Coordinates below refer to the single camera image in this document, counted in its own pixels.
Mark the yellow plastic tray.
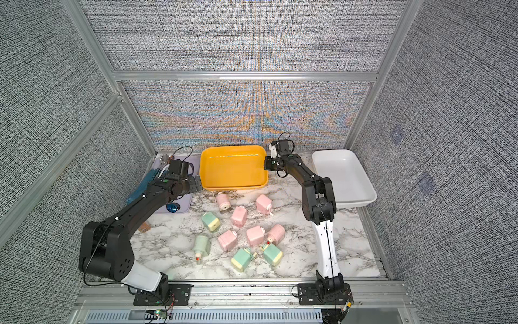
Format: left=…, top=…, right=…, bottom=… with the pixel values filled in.
left=199, top=145, right=268, bottom=191

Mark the pink sharpener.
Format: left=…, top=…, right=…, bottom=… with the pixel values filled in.
left=216, top=192, right=231, bottom=213
left=246, top=225, right=266, bottom=247
left=218, top=229, right=238, bottom=252
left=256, top=194, right=273, bottom=215
left=231, top=206, right=248, bottom=228
left=267, top=224, right=286, bottom=245

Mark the white plastic tray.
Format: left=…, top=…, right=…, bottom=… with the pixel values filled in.
left=312, top=149, right=377, bottom=209

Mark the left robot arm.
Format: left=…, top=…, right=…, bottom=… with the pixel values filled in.
left=78, top=159, right=202, bottom=292

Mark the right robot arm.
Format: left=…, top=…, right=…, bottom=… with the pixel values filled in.
left=264, top=139, right=345, bottom=299

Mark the metal spoon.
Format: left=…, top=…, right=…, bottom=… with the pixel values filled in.
left=160, top=153, right=174, bottom=168

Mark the teal cloth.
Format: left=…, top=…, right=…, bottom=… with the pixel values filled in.
left=125, top=169, right=159, bottom=205

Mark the green sharpener upper left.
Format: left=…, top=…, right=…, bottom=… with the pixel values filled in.
left=201, top=212, right=221, bottom=232

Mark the spice jar black lid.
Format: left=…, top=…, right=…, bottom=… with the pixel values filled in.
left=138, top=221, right=152, bottom=233

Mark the green sharpener lying left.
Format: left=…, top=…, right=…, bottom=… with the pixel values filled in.
left=193, top=235, right=211, bottom=263

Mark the green sharpener front left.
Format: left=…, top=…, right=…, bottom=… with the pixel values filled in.
left=231, top=248, right=256, bottom=272

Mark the green sharpener front right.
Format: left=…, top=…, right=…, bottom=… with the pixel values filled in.
left=262, top=242, right=283, bottom=267

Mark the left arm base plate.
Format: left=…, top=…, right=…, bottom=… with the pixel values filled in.
left=133, top=283, right=192, bottom=306

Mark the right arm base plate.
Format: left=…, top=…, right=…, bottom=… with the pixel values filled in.
left=292, top=283, right=354, bottom=306

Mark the aluminium front rail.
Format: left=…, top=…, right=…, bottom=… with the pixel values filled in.
left=74, top=278, right=414, bottom=310

